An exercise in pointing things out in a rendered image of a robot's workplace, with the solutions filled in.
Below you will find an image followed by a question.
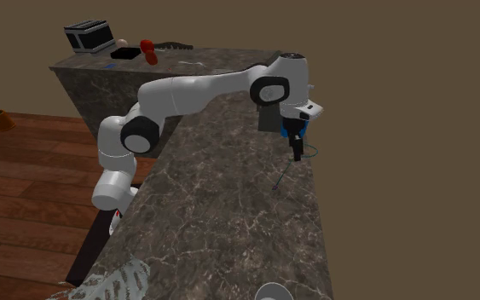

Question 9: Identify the black flat tray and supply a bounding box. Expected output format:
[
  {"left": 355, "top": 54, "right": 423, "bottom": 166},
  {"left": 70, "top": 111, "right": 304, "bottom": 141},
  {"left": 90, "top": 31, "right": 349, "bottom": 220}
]
[{"left": 110, "top": 46, "right": 143, "bottom": 61}]

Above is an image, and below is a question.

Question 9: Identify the grey box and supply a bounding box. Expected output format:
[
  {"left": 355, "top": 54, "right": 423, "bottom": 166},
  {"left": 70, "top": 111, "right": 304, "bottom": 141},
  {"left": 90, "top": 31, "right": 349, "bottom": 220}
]
[{"left": 257, "top": 102, "right": 285, "bottom": 134}]

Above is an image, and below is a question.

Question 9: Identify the teal cable with purple tip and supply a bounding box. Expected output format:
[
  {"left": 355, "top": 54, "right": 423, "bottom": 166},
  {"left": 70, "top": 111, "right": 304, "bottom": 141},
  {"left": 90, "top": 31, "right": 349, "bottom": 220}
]
[{"left": 271, "top": 143, "right": 320, "bottom": 192}]

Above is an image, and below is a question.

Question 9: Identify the black and silver toaster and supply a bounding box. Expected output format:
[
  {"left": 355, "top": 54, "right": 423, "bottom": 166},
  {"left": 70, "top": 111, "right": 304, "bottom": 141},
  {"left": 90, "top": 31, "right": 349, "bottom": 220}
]
[{"left": 63, "top": 19, "right": 117, "bottom": 55}]

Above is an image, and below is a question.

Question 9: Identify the dark robot stand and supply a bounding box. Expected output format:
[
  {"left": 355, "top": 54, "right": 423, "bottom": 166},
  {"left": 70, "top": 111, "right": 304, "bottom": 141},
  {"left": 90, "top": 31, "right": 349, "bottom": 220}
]
[{"left": 65, "top": 209, "right": 119, "bottom": 288}]

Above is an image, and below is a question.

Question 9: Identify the white round dish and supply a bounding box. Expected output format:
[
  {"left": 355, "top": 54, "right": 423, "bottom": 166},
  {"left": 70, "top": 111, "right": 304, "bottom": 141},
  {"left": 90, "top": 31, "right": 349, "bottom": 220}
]
[{"left": 254, "top": 282, "right": 295, "bottom": 300}]

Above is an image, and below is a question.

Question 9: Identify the orange cup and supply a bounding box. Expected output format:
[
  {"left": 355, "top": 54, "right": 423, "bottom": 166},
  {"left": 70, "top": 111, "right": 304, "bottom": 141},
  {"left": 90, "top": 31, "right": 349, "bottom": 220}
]
[{"left": 0, "top": 109, "right": 16, "bottom": 133}]

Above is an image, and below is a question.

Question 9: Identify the patterned grey cloth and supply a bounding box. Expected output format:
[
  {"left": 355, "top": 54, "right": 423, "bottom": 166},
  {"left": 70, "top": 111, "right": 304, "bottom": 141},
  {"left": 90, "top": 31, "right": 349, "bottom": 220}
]
[{"left": 47, "top": 257, "right": 152, "bottom": 300}]

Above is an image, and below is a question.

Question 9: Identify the red pepper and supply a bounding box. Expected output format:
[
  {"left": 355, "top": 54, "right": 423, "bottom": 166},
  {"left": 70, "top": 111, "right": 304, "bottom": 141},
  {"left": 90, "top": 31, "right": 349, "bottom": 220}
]
[{"left": 139, "top": 39, "right": 159, "bottom": 66}]

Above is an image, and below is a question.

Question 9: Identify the blue object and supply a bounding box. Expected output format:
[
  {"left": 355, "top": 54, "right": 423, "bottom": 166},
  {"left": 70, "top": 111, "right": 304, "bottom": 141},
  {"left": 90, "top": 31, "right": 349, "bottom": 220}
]
[{"left": 280, "top": 119, "right": 310, "bottom": 139}]

